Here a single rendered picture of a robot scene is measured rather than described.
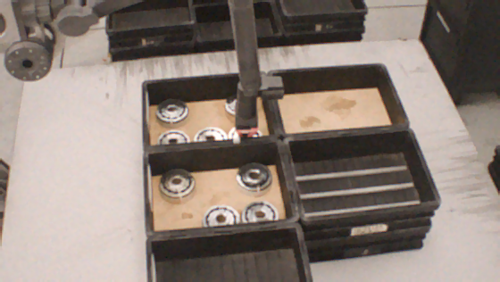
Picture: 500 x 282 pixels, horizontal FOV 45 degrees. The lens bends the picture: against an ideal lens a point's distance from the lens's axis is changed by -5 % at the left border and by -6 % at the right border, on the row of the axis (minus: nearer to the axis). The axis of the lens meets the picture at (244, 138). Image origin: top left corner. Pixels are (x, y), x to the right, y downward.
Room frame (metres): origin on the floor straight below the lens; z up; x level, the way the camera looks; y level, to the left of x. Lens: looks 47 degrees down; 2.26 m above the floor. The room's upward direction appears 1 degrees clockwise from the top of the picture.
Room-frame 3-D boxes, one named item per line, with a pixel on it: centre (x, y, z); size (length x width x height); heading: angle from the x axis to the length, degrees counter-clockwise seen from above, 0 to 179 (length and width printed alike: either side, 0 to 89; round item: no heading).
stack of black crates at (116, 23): (2.39, 0.45, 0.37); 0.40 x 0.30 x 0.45; 98
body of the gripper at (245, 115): (1.33, 0.00, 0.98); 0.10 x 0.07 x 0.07; 3
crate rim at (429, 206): (1.14, -0.32, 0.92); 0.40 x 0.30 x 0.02; 98
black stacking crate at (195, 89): (1.38, 0.11, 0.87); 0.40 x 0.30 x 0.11; 98
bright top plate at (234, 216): (1.02, 0.06, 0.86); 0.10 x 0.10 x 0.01
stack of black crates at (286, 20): (2.51, -0.35, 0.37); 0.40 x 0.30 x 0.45; 99
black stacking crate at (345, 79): (1.44, -0.28, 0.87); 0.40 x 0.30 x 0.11; 98
